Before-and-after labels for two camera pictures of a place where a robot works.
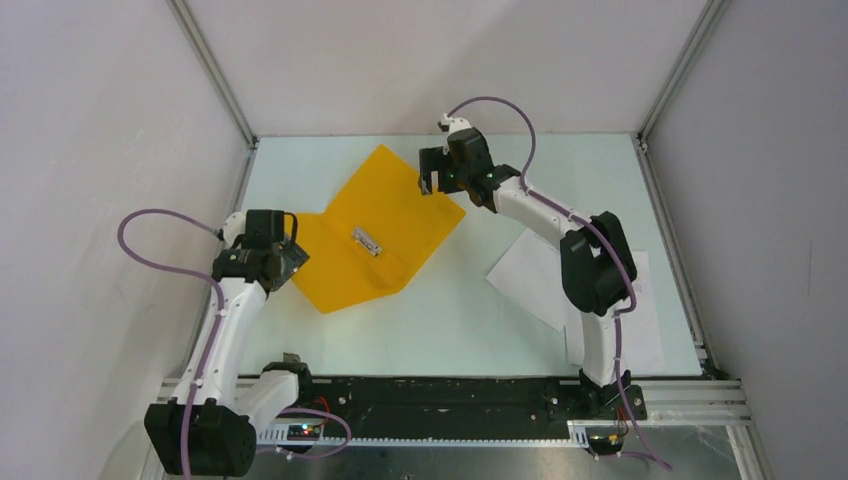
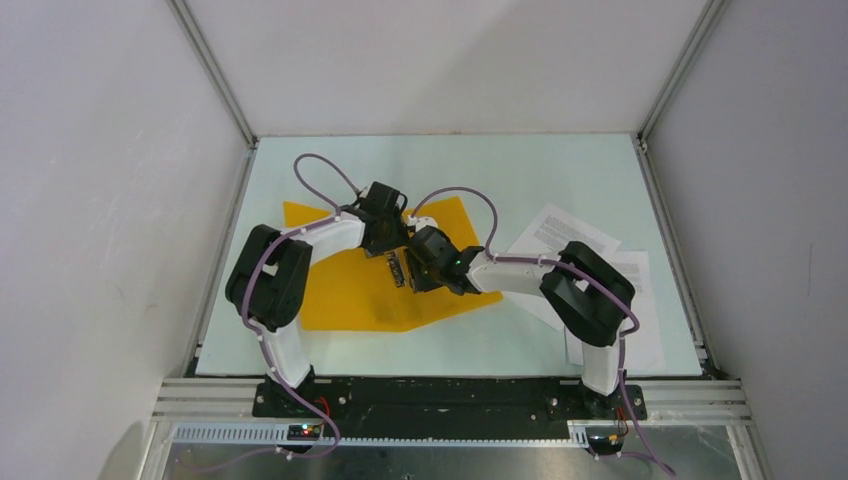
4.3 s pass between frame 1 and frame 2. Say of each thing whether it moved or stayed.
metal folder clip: moved
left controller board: stayed
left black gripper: moved
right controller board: stayed
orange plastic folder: moved
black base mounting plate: stayed
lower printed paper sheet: stayed
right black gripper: moved
